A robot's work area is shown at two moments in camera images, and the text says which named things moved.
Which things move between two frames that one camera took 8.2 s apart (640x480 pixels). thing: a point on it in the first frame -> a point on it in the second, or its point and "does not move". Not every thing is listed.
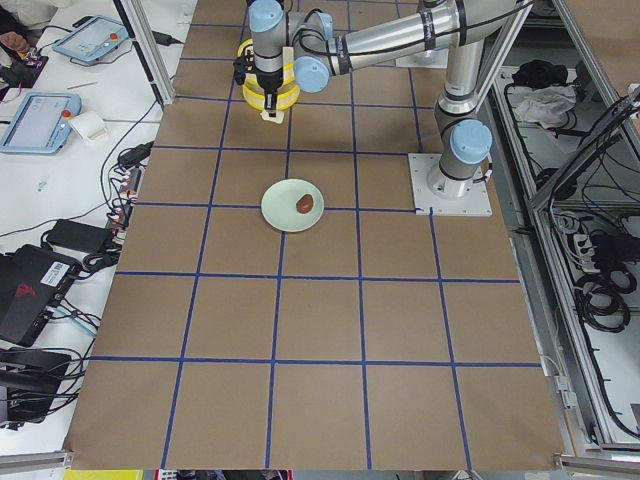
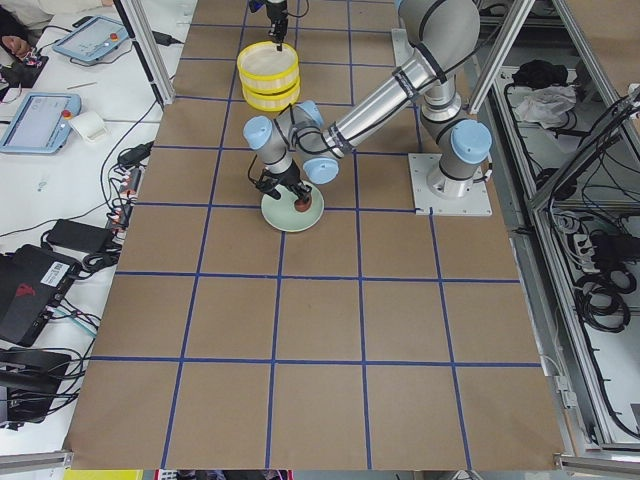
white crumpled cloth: x=546 y=104 does not move
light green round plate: x=279 y=205 does not move
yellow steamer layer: x=285 y=99 does not move
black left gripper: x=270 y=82 -> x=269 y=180
